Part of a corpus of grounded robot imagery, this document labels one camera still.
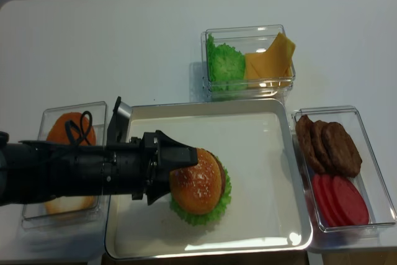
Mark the green lettuce leaf under patty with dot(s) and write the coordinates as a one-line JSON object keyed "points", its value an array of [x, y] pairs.
{"points": [[213, 216]]}

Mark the bun half white face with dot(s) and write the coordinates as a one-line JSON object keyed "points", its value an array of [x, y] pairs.
{"points": [[69, 204]]}

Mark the clear lettuce and cheese box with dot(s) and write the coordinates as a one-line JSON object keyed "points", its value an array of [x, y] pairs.
{"points": [[247, 40]]}

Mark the left red tomato slice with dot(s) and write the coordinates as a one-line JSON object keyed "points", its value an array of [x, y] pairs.
{"points": [[322, 201]]}

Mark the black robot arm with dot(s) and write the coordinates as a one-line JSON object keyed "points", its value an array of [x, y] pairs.
{"points": [[38, 171]]}

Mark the brown patty in box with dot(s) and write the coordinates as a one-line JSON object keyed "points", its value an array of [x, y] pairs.
{"points": [[318, 145], [302, 129], [342, 151]]}

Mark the white paper tray liner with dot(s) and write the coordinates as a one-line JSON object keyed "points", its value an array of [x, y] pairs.
{"points": [[262, 212]]}

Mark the silver metal tray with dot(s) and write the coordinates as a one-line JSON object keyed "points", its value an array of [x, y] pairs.
{"points": [[301, 238]]}

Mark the bun half standing edge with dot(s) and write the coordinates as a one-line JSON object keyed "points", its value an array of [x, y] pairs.
{"points": [[72, 126]]}

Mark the right red tomato slice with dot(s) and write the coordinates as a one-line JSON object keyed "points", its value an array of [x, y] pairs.
{"points": [[348, 201]]}

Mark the right brown patty in box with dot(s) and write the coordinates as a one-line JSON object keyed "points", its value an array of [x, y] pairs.
{"points": [[342, 151]]}

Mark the sesame top bun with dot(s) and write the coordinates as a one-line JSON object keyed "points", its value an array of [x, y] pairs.
{"points": [[197, 189]]}

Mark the left brown patty in box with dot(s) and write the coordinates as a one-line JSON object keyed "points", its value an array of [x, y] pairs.
{"points": [[302, 129]]}

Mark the yellow cheese slice upright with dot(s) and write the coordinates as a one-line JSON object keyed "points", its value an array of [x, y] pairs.
{"points": [[278, 57]]}

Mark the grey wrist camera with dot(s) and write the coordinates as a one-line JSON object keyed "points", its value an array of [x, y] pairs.
{"points": [[119, 122]]}

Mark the red tomato slice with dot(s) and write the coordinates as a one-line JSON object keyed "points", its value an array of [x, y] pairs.
{"points": [[348, 201], [337, 219], [322, 201]]}

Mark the green lettuce in box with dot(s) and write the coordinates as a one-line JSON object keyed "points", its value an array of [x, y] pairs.
{"points": [[226, 67]]}

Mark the clear patty and tomato box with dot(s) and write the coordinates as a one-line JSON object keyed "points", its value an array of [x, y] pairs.
{"points": [[369, 182]]}

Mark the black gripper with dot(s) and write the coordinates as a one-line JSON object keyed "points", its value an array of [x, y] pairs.
{"points": [[130, 168]]}

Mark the brown burger patty on lettuce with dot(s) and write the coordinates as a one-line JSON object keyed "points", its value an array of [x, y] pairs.
{"points": [[222, 174]]}

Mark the clear bun container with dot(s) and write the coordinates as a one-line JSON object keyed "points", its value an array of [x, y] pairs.
{"points": [[35, 215]]}

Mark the middle red tomato slice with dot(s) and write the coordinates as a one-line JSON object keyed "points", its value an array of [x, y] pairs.
{"points": [[337, 219]]}

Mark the middle brown patty in box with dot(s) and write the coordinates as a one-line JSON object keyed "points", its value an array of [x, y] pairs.
{"points": [[318, 145]]}

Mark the yellow cheese slice flat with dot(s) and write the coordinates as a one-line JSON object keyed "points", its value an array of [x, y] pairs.
{"points": [[254, 63]]}

